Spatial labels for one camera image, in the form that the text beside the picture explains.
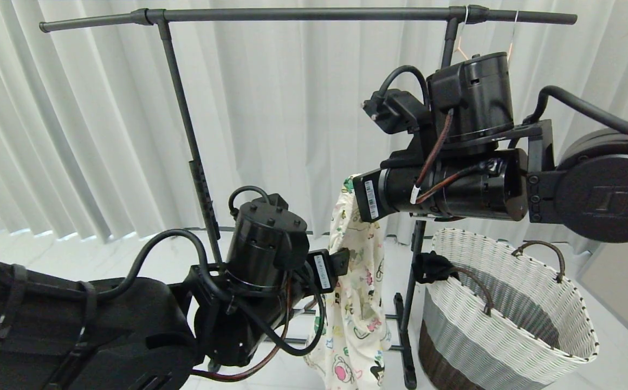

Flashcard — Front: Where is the black garment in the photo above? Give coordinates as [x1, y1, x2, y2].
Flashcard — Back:
[413, 250, 461, 285]

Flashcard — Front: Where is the pink clothes hanger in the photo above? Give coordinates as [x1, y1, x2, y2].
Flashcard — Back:
[456, 6, 471, 61]
[506, 11, 520, 61]

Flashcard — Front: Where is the white laundry basket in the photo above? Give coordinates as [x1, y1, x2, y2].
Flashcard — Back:
[418, 227, 600, 390]

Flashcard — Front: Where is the black cable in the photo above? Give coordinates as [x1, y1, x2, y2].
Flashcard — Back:
[241, 271, 327, 358]
[93, 228, 229, 303]
[377, 65, 431, 109]
[522, 85, 628, 145]
[228, 185, 271, 218]

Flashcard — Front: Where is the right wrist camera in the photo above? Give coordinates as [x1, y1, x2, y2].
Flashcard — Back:
[361, 88, 433, 163]

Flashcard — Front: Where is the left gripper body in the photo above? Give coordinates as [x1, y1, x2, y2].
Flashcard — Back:
[196, 248, 351, 369]

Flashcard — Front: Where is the black clothes rack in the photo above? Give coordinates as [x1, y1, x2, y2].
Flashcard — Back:
[39, 4, 578, 390]

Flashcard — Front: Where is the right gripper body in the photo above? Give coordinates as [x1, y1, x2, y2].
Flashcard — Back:
[353, 148, 529, 223]

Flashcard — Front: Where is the cream printed garment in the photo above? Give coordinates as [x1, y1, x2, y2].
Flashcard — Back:
[303, 173, 393, 390]

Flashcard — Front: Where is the white curtain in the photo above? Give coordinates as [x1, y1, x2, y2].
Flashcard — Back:
[0, 0, 628, 256]

